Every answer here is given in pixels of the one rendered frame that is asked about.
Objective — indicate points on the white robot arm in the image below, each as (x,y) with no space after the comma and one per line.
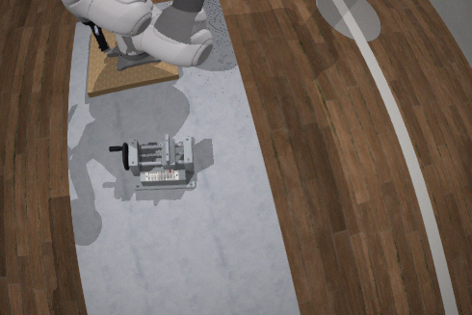
(179,37)

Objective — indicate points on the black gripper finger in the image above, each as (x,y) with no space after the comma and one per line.
(103,45)

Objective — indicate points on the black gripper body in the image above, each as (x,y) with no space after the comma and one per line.
(89,23)

